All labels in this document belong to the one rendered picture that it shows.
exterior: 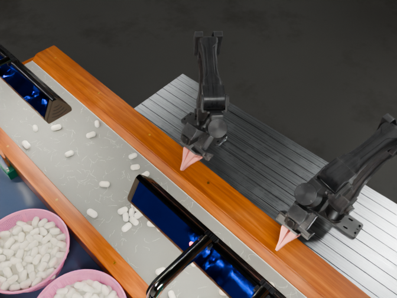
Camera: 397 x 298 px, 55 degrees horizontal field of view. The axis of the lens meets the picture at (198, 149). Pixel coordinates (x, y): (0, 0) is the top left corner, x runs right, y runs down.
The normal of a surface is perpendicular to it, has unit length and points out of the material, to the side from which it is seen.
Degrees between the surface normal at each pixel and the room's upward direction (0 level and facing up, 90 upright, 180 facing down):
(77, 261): 0
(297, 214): 40
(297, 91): 0
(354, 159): 14
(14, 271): 0
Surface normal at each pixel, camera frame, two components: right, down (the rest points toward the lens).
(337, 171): -0.17, -0.51
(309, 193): -0.51, -0.20
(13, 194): 0.03, -0.62
